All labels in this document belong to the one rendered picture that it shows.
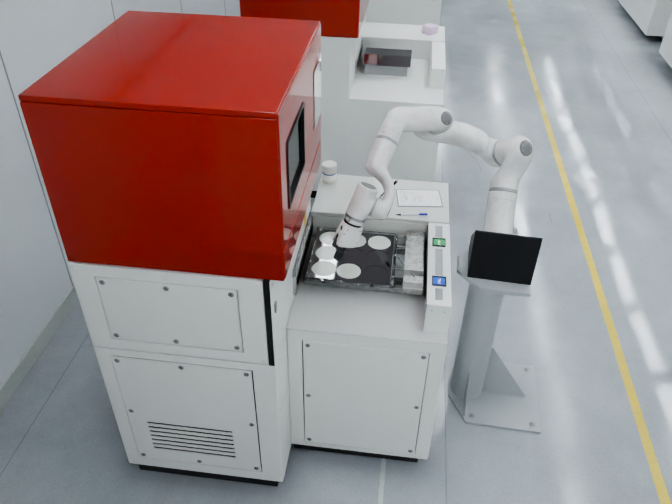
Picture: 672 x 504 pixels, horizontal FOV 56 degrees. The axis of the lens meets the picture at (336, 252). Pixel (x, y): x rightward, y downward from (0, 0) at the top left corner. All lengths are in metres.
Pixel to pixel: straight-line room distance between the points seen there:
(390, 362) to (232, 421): 0.68
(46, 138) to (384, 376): 1.51
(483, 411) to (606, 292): 1.33
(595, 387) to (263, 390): 1.88
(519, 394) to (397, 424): 0.84
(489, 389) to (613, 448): 0.63
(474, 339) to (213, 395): 1.25
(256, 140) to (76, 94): 0.53
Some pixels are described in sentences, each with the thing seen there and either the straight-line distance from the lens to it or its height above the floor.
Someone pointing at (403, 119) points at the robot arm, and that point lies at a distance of 2.54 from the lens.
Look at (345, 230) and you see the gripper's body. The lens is 2.46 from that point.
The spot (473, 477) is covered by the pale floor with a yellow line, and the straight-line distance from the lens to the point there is 3.13.
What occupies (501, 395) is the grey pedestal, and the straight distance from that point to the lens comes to 3.44.
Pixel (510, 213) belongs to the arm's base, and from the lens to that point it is 2.76.
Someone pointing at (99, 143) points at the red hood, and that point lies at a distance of 1.99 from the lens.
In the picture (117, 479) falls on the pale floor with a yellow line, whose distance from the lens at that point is 3.19.
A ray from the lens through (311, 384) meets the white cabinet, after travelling 2.71.
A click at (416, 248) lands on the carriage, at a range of 2.82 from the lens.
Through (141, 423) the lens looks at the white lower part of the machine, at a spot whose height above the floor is 0.38.
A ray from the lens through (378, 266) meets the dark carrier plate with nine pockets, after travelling 2.67.
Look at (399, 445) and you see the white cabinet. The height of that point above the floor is 0.16.
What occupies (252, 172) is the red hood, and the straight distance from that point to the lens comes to 1.86.
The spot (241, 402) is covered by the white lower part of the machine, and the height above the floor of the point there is 0.59.
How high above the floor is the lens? 2.55
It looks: 37 degrees down
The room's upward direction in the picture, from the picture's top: 1 degrees clockwise
